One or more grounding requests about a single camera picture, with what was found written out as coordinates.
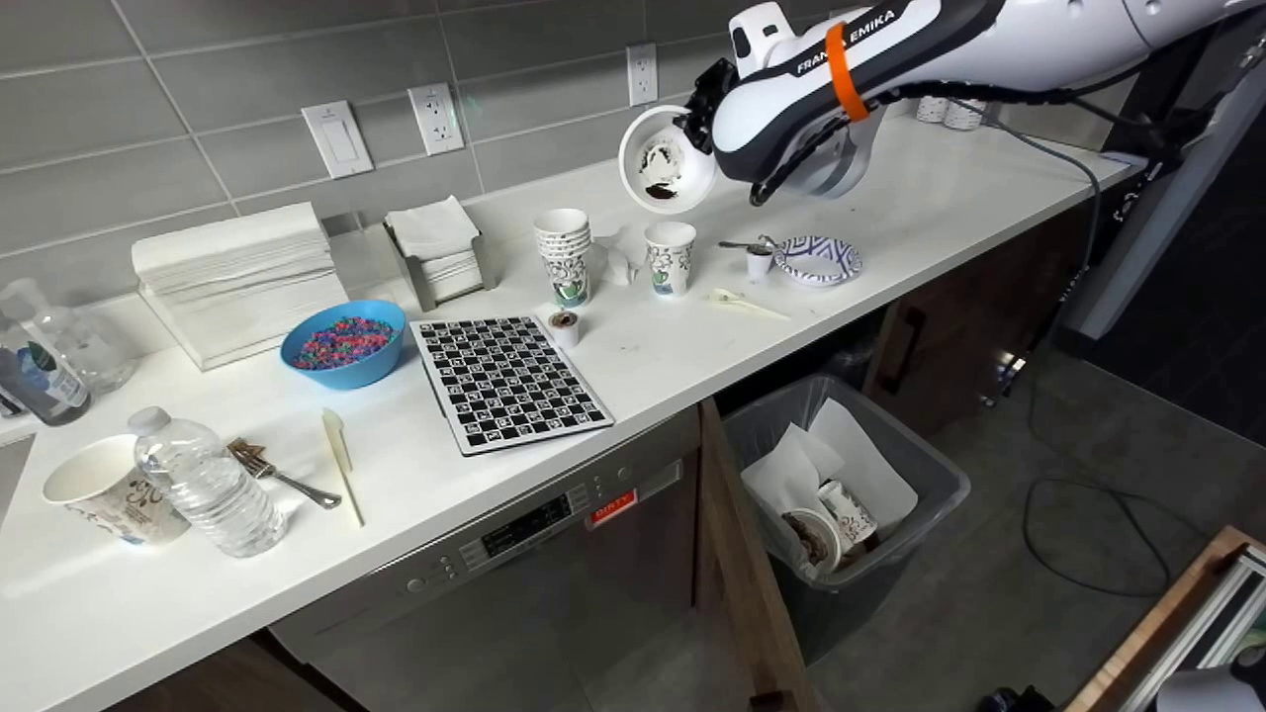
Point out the right patterned coffee cup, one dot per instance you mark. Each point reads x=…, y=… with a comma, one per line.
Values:
x=667, y=255

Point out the left patterned coffee cup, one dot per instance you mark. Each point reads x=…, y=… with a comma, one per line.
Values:
x=562, y=243

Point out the black perforated tray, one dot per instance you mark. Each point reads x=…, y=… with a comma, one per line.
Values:
x=502, y=383

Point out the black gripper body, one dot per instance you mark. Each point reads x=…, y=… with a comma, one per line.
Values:
x=701, y=104

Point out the grey trash bin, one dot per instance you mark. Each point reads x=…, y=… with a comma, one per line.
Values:
x=844, y=495

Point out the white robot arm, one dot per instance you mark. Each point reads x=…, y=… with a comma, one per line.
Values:
x=794, y=107

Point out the white wall outlet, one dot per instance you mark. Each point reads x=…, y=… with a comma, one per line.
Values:
x=643, y=74
x=438, y=115

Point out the blue bowl with candy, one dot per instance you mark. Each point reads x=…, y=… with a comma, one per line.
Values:
x=349, y=347

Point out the white patterned mug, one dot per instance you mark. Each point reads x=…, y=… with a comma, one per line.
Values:
x=108, y=487

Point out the white bowl with coffee grounds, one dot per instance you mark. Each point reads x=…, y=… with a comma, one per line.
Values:
x=659, y=166

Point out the metal fork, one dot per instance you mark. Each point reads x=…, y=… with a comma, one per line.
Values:
x=263, y=467

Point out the beige plastic spoon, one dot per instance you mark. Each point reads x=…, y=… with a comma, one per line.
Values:
x=740, y=301

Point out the clear plastic water bottle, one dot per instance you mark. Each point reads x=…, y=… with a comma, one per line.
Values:
x=205, y=483

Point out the clear glass jar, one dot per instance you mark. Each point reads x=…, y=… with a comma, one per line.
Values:
x=34, y=359

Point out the white wall switch plate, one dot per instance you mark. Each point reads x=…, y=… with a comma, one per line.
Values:
x=337, y=141

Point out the small napkin stack holder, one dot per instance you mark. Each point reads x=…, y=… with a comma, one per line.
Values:
x=439, y=252

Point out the patterned coffee cup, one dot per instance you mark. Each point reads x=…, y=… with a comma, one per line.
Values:
x=562, y=243
x=667, y=255

